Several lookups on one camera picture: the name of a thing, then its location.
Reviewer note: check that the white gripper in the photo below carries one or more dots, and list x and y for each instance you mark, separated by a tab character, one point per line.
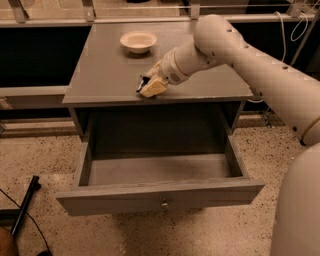
170	71

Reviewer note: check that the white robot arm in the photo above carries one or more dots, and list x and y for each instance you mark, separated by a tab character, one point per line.
292	95

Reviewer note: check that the grey open top drawer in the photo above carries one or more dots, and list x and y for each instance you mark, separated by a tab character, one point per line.
130	163

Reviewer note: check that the round metal drawer knob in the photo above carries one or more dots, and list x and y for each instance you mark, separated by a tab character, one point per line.
164	204

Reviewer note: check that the white ceramic bowl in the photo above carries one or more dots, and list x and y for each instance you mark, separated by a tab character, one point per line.
138	42

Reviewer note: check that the grey wooden cabinet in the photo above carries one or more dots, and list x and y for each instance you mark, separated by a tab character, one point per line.
107	74

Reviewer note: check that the black metal stand leg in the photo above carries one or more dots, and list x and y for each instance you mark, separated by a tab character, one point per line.
14	218

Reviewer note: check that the brown rounded object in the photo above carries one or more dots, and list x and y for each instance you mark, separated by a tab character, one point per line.
7	244

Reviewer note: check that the grey metal rail frame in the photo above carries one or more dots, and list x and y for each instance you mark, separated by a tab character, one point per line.
46	14

